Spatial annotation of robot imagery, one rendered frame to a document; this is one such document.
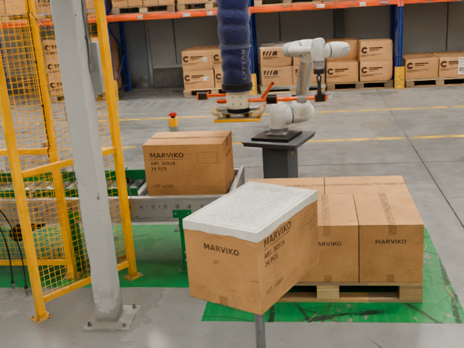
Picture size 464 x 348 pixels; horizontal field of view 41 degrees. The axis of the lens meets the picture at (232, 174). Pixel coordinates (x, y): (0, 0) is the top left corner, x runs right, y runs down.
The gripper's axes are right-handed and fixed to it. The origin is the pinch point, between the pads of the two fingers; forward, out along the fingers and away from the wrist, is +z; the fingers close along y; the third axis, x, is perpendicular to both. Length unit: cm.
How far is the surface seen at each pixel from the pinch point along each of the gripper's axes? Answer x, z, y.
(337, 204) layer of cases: 10, 67, 44
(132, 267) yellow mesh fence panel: -140, 113, 46
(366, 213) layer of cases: 28, 68, 63
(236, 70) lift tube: -58, -23, 11
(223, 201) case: -50, 20, 165
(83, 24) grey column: -133, -66, 100
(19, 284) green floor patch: -226, 121, 55
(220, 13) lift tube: -67, -63, 10
